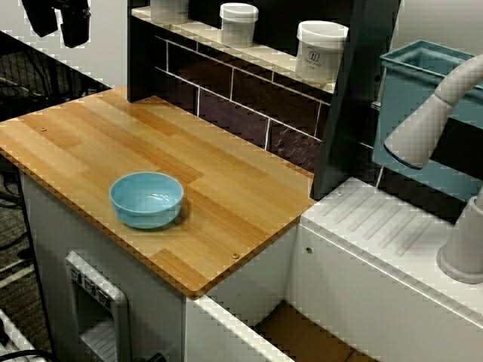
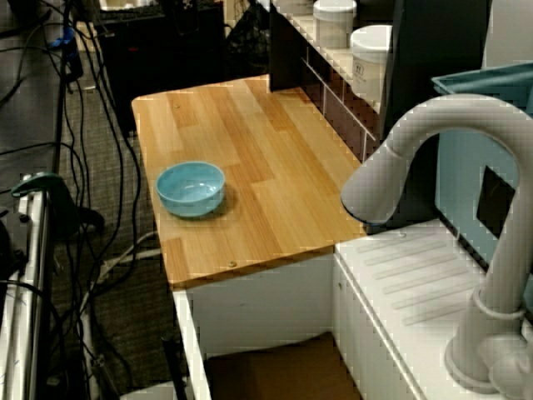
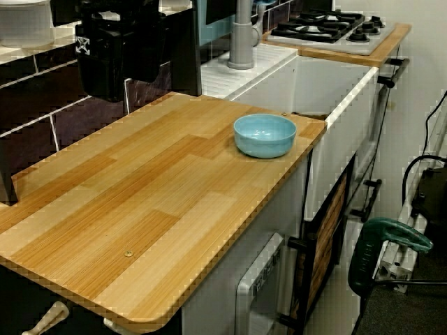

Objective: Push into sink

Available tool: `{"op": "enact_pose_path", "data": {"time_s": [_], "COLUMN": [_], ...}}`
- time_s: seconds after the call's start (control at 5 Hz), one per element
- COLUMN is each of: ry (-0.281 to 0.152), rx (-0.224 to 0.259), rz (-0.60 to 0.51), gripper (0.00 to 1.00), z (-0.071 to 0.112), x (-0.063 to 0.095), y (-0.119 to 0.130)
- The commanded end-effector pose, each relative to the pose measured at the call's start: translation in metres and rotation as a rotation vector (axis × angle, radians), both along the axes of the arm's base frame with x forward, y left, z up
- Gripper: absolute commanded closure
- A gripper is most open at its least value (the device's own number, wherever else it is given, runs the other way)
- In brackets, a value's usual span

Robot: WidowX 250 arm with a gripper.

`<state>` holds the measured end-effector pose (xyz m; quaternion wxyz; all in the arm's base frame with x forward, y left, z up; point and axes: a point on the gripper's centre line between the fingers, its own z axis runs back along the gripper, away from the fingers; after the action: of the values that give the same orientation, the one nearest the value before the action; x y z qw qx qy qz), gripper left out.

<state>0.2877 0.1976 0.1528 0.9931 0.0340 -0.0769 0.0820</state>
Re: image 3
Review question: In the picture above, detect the white knob handle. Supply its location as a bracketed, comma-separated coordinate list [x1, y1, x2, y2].
[21, 300, 70, 335]
[103, 316, 127, 331]

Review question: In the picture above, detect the wooden stove counter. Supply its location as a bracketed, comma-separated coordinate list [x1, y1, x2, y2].
[261, 22, 411, 68]

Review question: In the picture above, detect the aluminium extrusion profile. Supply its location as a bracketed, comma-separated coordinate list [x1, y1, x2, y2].
[378, 209, 430, 293]

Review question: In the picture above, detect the dark vertical post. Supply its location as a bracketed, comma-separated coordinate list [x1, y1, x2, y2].
[170, 6, 204, 98]

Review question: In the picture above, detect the thick black cable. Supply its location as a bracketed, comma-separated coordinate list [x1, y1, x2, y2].
[400, 154, 447, 212]

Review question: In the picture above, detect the grey faucet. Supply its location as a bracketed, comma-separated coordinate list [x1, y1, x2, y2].
[227, 0, 263, 70]

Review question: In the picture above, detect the grey stove top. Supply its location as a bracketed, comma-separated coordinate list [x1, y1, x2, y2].
[267, 9, 396, 57]

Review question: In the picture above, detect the black burner grate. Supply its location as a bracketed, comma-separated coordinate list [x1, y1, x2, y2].
[271, 9, 366, 45]

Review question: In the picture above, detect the green power tool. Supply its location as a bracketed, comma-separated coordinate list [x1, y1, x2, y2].
[347, 216, 434, 297]

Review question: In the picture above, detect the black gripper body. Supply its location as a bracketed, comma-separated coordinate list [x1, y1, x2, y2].
[80, 0, 167, 26]

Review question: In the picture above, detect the white sink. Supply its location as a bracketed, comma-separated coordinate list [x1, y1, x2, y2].
[200, 43, 381, 221]

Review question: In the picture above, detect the teal panel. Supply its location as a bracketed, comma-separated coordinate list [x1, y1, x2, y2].
[195, 0, 239, 47]

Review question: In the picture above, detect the thin black cable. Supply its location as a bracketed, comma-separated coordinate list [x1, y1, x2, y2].
[420, 89, 447, 158]

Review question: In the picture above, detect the black power tool cable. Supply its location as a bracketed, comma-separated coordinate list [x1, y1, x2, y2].
[358, 278, 447, 335]

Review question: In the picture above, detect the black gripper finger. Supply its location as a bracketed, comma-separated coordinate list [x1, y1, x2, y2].
[122, 15, 167, 83]
[75, 20, 126, 103]

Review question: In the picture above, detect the wooden slat cabinet door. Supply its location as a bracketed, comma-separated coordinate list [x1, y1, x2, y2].
[295, 153, 358, 320]

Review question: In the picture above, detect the black bar handle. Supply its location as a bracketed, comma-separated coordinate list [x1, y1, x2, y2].
[277, 232, 318, 329]
[350, 179, 383, 223]
[376, 57, 410, 89]

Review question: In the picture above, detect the black box device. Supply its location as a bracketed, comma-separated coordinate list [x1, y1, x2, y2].
[411, 166, 447, 235]

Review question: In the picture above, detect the white oven door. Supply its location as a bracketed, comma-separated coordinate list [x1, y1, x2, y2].
[235, 232, 286, 335]

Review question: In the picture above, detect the white plastic container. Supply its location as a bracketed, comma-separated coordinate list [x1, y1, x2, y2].
[0, 0, 54, 49]

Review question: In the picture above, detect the light blue bowl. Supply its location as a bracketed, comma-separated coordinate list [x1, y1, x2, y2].
[233, 113, 298, 159]

